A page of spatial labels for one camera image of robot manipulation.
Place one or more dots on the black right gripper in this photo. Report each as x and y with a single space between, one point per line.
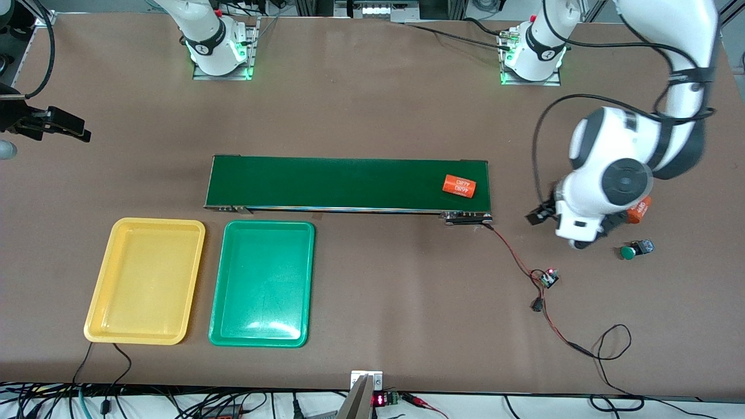
23 122

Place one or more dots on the green push button switch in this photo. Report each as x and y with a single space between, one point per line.
628 252

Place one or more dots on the orange cylinder marked 4680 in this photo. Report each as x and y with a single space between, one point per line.
641 210
458 186

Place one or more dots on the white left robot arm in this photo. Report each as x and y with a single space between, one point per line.
617 151

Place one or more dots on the small motor controller board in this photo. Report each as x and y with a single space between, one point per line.
548 279

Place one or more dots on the black inline plug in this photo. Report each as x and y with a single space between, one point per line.
536 304

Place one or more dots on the yellow plastic tray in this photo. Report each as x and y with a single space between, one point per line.
145 279

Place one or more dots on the green conveyor belt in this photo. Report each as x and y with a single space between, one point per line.
349 183

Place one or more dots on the red alligator clip lead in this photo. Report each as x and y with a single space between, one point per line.
416 399

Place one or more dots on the red digit display module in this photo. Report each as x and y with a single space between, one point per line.
379 400

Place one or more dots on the green plastic tray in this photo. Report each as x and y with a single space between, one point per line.
262 285

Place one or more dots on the grey lit metal box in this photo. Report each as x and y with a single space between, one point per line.
378 10

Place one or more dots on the aluminium frame profile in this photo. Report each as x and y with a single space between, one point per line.
46 17

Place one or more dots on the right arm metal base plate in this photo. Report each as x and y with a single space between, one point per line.
201 75

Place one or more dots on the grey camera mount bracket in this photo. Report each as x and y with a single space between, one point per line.
364 401

